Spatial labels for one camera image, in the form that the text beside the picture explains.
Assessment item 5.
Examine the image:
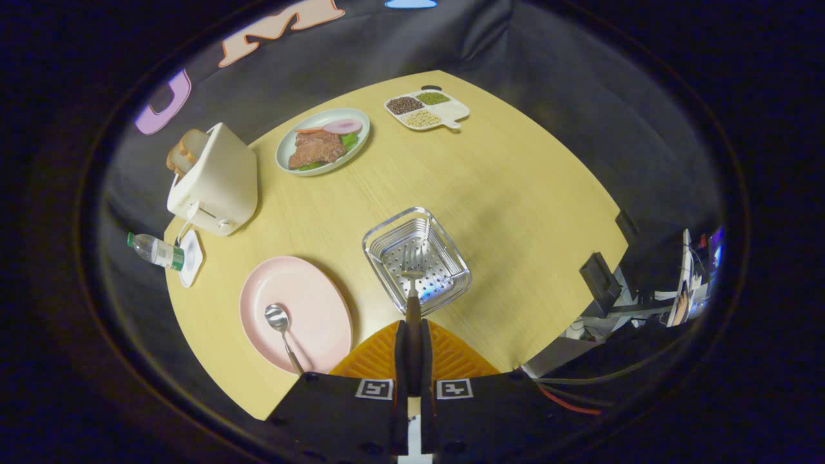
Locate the clear plastic water bottle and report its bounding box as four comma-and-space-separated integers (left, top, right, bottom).
127, 233, 186, 271

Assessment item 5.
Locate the white toaster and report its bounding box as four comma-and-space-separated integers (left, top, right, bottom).
167, 122, 258, 237

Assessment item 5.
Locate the pink plate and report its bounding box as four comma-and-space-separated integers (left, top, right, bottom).
240, 256, 353, 376

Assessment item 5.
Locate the wooden handled metal fork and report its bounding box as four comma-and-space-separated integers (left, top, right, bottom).
401, 242, 423, 394

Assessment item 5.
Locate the black table clamp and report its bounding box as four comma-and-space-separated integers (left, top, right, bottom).
616, 209, 640, 244
580, 253, 623, 300

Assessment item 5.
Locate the green lettuce leaf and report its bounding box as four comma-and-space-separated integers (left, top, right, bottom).
298, 132, 360, 172

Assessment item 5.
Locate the wooden handled metal spoon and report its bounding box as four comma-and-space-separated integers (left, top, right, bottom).
264, 304, 305, 376

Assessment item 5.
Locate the toast slice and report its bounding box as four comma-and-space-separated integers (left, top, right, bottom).
180, 129, 210, 162
166, 145, 194, 178

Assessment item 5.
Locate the red cable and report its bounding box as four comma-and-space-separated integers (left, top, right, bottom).
534, 382, 603, 416

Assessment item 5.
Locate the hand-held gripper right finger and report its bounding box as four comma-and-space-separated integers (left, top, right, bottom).
419, 319, 571, 461

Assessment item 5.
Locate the pale green plate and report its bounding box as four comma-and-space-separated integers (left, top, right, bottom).
276, 108, 371, 177

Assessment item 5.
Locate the white divided dish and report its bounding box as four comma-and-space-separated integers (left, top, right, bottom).
385, 90, 471, 132

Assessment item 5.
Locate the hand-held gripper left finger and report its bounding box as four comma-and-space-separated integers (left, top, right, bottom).
266, 320, 409, 461

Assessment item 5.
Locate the metal basket in clear tray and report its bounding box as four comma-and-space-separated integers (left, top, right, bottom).
362, 207, 472, 316

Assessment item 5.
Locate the brown meat slice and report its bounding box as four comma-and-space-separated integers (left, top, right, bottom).
287, 131, 347, 171

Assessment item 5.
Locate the white square coaster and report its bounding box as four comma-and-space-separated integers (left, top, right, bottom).
178, 229, 204, 288

